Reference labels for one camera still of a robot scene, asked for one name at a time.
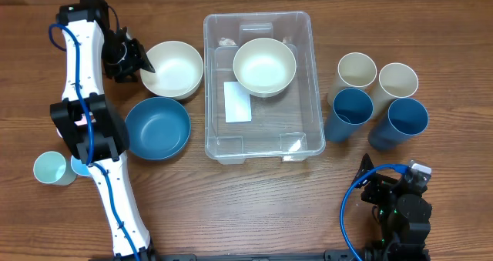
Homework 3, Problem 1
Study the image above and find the small light blue cup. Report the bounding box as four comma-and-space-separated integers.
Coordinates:
70, 156, 91, 177

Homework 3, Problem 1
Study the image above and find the clear plastic storage bin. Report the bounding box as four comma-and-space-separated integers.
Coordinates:
203, 11, 325, 165

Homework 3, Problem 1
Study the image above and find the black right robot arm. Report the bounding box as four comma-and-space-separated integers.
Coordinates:
356, 160, 432, 261

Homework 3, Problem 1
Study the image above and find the cream bowl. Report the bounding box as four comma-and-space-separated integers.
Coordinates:
233, 38, 297, 98
140, 41, 204, 100

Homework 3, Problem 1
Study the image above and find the small pink cup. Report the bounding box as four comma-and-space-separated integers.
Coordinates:
75, 115, 87, 125

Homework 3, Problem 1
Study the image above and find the tall blue cup right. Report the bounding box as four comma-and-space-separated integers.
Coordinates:
368, 98, 429, 151

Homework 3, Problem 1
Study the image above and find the tall cream cup left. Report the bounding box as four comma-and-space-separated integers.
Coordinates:
327, 52, 377, 105

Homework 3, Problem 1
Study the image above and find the tall blue cup left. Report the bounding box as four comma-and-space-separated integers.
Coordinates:
324, 88, 374, 142

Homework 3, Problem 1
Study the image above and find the dark blue bowl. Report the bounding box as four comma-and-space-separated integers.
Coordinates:
125, 97, 191, 160

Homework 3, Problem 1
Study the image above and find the small mint green cup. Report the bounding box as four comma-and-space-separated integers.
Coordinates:
33, 151, 77, 186

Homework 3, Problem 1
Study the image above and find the tall cream cup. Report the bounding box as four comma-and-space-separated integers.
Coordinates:
370, 62, 419, 119
327, 52, 377, 105

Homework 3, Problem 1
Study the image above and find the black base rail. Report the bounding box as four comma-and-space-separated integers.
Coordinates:
160, 249, 357, 261

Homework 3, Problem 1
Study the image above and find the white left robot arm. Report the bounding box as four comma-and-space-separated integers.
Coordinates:
50, 0, 160, 260

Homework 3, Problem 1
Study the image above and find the tall blue cup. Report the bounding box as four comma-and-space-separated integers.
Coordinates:
368, 98, 429, 151
324, 88, 374, 142

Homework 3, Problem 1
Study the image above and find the tall cream cup right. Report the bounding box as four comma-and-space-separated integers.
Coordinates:
370, 62, 419, 119

